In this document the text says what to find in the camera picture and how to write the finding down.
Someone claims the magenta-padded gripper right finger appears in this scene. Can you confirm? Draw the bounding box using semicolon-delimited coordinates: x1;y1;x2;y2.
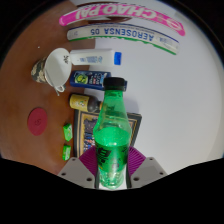
124;146;168;188

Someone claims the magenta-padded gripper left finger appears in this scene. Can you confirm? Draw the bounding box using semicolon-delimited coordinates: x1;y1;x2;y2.
57;147;99;188

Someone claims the green plastic drink bottle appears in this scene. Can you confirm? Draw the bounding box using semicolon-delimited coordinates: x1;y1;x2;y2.
92;77;130;190

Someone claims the framed group picture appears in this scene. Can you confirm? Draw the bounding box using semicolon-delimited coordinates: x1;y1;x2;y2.
73;109;143;158

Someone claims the flat round red coaster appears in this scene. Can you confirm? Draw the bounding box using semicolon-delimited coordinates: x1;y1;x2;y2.
27;107;49;137

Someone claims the yellow-labelled brown bottle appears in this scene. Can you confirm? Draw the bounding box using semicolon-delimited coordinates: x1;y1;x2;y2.
68;93;103;113

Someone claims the blue pump bottle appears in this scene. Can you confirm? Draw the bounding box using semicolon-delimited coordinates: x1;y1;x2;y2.
69;70;128;92

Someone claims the white bottle with blue cap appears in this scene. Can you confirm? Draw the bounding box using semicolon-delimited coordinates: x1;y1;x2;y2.
69;48;123;67

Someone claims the green and white shuttlecock tube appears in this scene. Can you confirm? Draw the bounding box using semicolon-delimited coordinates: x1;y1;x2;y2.
66;23;180;56

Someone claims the pink shuttlecock tube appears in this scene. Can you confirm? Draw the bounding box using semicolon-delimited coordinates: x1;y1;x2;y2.
59;2;186;37

